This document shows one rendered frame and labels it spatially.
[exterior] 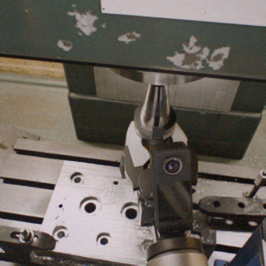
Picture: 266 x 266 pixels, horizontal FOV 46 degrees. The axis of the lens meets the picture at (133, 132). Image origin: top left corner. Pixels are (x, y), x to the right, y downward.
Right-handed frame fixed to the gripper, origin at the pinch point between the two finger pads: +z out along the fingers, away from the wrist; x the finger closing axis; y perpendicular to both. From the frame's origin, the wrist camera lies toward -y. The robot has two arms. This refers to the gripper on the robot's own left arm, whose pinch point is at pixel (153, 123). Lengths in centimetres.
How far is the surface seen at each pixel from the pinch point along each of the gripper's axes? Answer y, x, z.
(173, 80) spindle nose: -16.9, -0.3, -8.8
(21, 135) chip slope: 64, -44, 53
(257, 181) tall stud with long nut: 29.6, 28.4, 3.5
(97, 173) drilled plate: 30.4, -10.8, 10.4
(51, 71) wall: 65, -33, 92
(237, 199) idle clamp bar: 32.5, 23.0, 0.7
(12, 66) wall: 64, -53, 97
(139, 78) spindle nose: -16.8, -3.5, -8.0
